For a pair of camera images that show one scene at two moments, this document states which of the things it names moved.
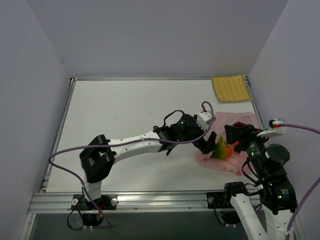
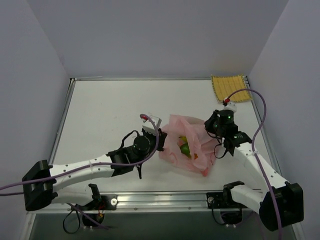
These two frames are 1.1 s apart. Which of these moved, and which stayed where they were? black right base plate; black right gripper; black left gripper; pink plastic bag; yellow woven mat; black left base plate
Moved: pink plastic bag; black right gripper; black left gripper
Stayed: black right base plate; black left base plate; yellow woven mat
